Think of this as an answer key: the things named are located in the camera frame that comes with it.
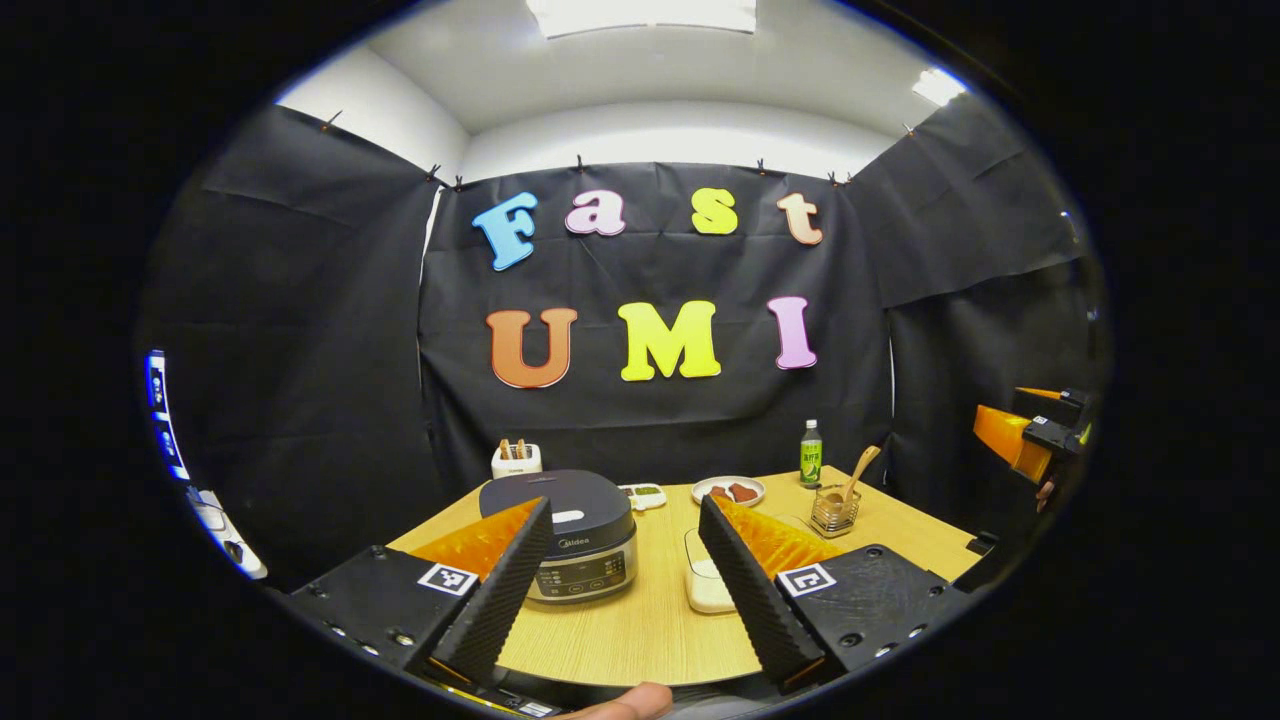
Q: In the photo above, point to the black backdrop cloth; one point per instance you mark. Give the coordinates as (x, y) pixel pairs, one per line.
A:
(300, 350)

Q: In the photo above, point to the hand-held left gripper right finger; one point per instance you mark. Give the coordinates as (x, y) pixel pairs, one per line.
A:
(750, 590)

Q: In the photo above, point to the ceiling light panel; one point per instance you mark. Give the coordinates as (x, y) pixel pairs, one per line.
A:
(640, 15)
(938, 86)

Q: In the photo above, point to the green tea bottle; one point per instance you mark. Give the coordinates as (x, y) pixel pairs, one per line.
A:
(811, 460)

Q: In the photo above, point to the black and silver rice cooker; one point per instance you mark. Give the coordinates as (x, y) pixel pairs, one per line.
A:
(590, 520)

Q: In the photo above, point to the wooden spoon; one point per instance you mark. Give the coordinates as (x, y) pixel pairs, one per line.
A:
(860, 470)

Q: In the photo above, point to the computer monitor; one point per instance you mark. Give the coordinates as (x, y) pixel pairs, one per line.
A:
(165, 420)

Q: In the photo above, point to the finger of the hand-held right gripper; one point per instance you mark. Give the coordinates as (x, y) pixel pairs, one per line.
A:
(1050, 402)
(1005, 435)

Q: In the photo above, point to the clear box of white rice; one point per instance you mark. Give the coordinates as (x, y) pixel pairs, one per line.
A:
(705, 592)

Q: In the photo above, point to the black table clamp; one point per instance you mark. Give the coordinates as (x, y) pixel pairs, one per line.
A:
(983, 545)

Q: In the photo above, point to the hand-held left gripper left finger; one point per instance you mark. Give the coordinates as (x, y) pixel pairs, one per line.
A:
(500, 590)

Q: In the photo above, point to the white toaster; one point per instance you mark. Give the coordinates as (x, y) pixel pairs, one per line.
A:
(516, 467)

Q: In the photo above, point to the white compartment dish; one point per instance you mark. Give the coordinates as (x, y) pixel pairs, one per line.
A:
(643, 496)

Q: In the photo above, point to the white round plate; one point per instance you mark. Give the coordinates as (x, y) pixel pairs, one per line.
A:
(700, 490)

